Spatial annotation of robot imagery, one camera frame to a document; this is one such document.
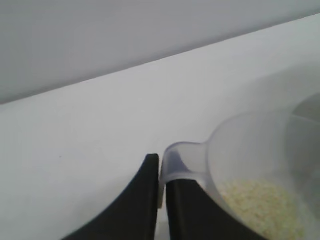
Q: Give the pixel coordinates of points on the translucent plastic measuring cup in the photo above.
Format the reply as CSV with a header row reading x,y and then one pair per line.
x,y
250,140

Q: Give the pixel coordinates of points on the white rice grains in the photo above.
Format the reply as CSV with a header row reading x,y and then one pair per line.
x,y
262,205

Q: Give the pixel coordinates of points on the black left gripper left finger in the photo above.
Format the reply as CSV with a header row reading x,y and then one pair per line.
x,y
135,207

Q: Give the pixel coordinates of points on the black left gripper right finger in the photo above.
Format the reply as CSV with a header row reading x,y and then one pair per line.
x,y
195,217

